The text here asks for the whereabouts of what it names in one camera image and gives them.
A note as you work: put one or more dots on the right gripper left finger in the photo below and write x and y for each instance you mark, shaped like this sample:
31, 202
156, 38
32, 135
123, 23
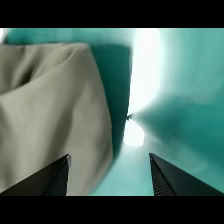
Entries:
50, 180

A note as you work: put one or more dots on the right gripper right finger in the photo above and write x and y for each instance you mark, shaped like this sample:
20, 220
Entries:
173, 181

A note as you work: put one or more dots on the beige garment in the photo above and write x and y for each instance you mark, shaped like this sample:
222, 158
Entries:
50, 110

